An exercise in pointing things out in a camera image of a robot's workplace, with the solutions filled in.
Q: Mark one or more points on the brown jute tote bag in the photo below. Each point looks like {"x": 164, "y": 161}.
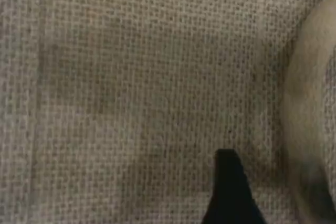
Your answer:
{"x": 131, "y": 77}

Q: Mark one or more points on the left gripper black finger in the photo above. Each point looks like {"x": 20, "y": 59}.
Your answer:
{"x": 231, "y": 195}

